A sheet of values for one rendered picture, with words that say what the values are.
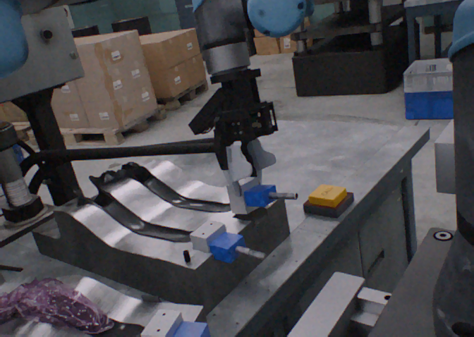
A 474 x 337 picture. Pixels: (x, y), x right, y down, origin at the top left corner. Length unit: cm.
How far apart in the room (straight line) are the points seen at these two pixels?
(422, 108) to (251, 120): 315
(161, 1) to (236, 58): 839
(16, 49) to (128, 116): 458
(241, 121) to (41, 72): 90
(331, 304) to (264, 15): 37
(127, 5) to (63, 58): 815
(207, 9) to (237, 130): 20
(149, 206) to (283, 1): 52
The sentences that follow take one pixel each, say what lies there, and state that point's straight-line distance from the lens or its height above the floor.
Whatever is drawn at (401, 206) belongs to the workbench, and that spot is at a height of 58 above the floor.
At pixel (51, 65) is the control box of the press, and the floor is 113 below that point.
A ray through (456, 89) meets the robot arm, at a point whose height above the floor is 122.
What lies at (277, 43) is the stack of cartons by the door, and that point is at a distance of 756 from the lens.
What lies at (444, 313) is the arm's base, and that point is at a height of 106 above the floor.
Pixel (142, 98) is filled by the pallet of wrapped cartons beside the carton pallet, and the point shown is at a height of 31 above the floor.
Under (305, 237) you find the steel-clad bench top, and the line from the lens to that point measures 97.
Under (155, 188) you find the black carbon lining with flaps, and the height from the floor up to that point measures 91.
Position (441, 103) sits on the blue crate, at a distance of 386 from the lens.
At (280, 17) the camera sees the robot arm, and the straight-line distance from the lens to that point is 65.
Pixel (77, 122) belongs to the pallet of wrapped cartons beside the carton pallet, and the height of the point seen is 21.
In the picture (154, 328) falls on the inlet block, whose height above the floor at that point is 88.
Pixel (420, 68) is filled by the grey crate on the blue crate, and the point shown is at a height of 29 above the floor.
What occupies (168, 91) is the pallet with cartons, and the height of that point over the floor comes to 22.
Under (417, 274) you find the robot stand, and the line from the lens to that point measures 45.
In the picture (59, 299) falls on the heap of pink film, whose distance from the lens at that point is 78.
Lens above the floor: 130
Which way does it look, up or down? 21 degrees down
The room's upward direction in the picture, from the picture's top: 11 degrees counter-clockwise
